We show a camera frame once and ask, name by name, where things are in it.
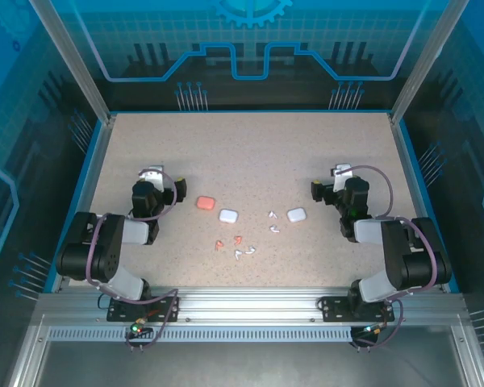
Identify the metal shelf panel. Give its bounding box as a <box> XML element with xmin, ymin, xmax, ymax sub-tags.
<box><xmin>7</xmin><ymin>341</ymin><xmax>484</xmax><ymax>387</ymax></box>

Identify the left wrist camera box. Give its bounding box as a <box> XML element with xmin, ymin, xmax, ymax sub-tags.
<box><xmin>139</xmin><ymin>164</ymin><xmax>165</xmax><ymax>189</ymax></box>

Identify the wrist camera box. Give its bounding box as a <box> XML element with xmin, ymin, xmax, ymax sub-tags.
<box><xmin>332</xmin><ymin>163</ymin><xmax>354</xmax><ymax>193</ymax></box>
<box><xmin>139</xmin><ymin>164</ymin><xmax>165</xmax><ymax>189</ymax></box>

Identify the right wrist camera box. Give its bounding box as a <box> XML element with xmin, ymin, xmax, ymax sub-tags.
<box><xmin>332</xmin><ymin>163</ymin><xmax>354</xmax><ymax>193</ymax></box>

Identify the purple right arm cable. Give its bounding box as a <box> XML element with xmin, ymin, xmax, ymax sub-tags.
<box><xmin>338</xmin><ymin>164</ymin><xmax>444</xmax><ymax>351</ymax></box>

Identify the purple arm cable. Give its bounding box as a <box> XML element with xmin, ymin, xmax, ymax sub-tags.
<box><xmin>86</xmin><ymin>168</ymin><xmax>181</xmax><ymax>352</ymax></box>
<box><xmin>338</xmin><ymin>164</ymin><xmax>444</xmax><ymax>351</ymax></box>

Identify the aluminium side frame rail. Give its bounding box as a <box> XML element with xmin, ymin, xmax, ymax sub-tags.
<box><xmin>388</xmin><ymin>114</ymin><xmax>465</xmax><ymax>293</ymax></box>
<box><xmin>50</xmin><ymin>114</ymin><xmax>117</xmax><ymax>293</ymax></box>

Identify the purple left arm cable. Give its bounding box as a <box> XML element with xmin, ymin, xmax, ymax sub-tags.
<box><xmin>86</xmin><ymin>168</ymin><xmax>181</xmax><ymax>352</ymax></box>

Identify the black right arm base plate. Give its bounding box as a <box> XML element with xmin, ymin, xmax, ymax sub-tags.
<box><xmin>320</xmin><ymin>296</ymin><xmax>396</xmax><ymax>323</ymax></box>

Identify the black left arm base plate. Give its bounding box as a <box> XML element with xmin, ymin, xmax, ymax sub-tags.
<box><xmin>106</xmin><ymin>296</ymin><xmax>182</xmax><ymax>323</ymax></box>

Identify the aluminium mounting rail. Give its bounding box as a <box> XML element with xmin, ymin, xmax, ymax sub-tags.
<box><xmin>35</xmin><ymin>286</ymin><xmax>469</xmax><ymax>328</ymax></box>

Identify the aluminium corner post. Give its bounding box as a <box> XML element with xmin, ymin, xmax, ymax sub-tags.
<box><xmin>389</xmin><ymin>0</ymin><xmax>469</xmax><ymax>124</ymax></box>
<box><xmin>27</xmin><ymin>0</ymin><xmax>117</xmax><ymax>124</ymax></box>

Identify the slotted grey cable duct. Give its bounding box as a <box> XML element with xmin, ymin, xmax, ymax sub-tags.
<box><xmin>48</xmin><ymin>327</ymin><xmax>354</xmax><ymax>343</ymax></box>

